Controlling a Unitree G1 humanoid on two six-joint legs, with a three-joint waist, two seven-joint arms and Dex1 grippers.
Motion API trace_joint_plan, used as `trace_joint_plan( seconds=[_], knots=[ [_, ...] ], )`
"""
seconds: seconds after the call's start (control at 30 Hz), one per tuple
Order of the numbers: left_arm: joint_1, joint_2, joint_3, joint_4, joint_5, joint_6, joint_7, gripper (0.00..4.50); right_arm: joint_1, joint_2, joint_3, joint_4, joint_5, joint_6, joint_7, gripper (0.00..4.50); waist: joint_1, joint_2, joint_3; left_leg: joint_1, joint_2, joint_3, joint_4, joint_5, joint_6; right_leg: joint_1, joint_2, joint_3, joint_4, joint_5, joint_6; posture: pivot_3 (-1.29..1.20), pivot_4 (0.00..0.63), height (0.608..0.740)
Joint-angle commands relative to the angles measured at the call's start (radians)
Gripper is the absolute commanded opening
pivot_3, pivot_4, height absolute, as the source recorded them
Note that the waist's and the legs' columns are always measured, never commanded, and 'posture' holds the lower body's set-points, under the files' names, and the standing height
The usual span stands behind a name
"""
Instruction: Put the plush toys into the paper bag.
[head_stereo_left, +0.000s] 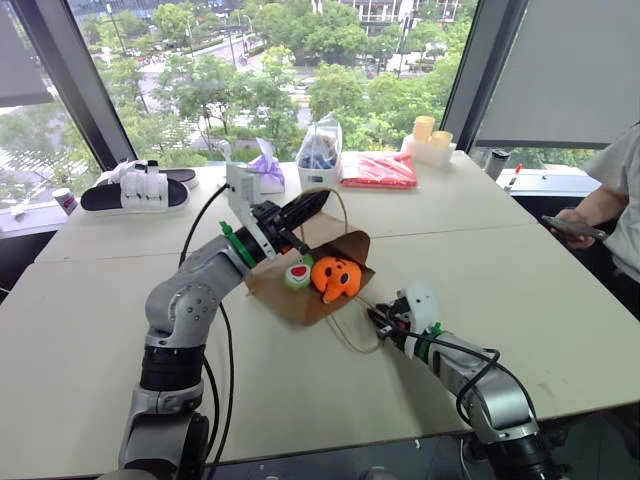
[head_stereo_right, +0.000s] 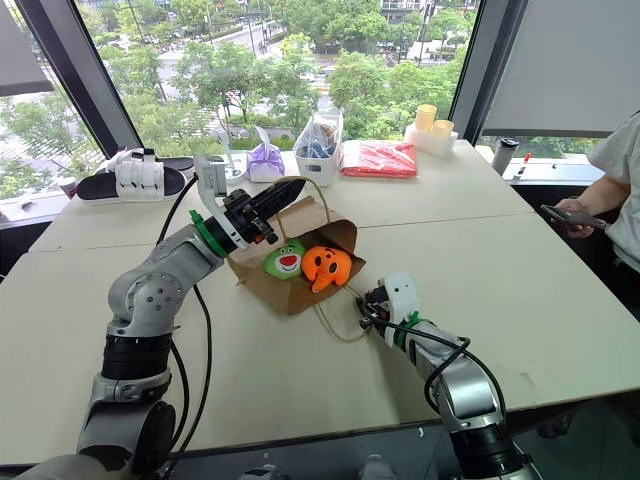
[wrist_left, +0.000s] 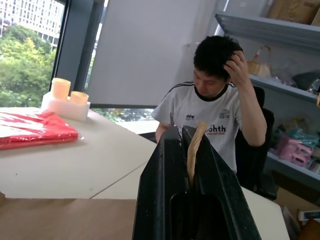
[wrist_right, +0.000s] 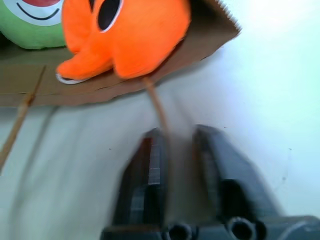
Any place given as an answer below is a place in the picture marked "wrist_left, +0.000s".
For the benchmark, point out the grey metal shelf rack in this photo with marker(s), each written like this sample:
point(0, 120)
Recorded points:
point(275, 32)

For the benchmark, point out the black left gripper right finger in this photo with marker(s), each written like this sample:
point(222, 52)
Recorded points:
point(225, 207)

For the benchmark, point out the dark bag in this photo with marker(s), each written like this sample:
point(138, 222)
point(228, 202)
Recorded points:
point(306, 80)

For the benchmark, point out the black office chair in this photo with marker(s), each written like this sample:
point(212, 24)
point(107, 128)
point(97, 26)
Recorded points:
point(255, 165)

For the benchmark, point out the person's left hand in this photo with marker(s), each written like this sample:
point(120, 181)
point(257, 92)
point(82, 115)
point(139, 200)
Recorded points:
point(237, 70)

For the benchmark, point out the cardboard box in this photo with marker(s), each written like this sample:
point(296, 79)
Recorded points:
point(292, 10)

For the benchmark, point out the short orange plastic cup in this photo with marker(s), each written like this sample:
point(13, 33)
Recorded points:
point(79, 97)

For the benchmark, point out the white foam block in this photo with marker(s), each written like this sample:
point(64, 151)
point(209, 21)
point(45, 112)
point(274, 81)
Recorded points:
point(67, 108)

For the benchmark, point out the red cloth in plastic wrap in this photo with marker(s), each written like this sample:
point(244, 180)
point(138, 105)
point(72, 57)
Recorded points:
point(30, 130)

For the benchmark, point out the tall orange plastic cup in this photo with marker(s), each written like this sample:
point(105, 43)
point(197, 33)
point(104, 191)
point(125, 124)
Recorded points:
point(60, 87)

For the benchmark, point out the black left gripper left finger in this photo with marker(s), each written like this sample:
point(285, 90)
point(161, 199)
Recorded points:
point(157, 195)

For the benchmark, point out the dark window frame pillar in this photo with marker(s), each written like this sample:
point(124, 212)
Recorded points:
point(77, 42)

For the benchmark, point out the pink plastic toy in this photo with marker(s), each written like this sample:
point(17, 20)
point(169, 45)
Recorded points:
point(295, 151)

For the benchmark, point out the person in white t-shirt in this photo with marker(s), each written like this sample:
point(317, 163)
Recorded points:
point(200, 110)

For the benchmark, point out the white roller blind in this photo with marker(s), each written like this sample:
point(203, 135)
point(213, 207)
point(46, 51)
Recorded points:
point(145, 50)

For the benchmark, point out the teal packaged item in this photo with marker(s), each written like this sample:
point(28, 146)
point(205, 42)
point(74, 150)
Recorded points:
point(305, 137)

